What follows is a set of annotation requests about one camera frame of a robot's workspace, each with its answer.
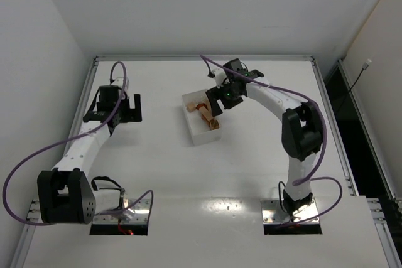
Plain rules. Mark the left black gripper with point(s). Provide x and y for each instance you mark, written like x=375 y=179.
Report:
x=126 y=112

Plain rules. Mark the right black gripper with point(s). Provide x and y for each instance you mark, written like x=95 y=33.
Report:
x=218 y=99

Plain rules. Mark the light long wood block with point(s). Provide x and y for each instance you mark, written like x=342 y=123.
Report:
x=191 y=107
x=205 y=113

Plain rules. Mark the white plastic box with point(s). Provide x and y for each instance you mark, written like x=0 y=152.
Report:
x=198 y=127

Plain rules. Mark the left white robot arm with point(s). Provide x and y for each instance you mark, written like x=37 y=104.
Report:
x=66 y=195

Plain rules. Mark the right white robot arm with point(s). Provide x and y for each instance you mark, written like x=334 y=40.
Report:
x=303 y=131

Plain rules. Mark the dark striped wood block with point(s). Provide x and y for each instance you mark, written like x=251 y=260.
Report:
x=213 y=124

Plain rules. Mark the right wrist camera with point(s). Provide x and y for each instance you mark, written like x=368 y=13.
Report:
x=218 y=75

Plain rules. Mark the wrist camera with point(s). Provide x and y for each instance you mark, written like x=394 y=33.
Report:
x=218 y=75
x=117 y=82

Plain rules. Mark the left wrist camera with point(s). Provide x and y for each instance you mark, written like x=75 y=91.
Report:
x=117 y=82

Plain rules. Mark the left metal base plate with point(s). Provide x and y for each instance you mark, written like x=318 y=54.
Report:
x=138 y=215

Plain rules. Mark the metal base plate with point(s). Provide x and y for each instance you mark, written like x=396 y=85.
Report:
x=273 y=214
x=138 y=215

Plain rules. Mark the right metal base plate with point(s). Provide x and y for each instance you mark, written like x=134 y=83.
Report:
x=273 y=214

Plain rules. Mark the black hanging cable white plug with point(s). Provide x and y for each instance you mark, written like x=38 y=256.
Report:
x=364 y=67

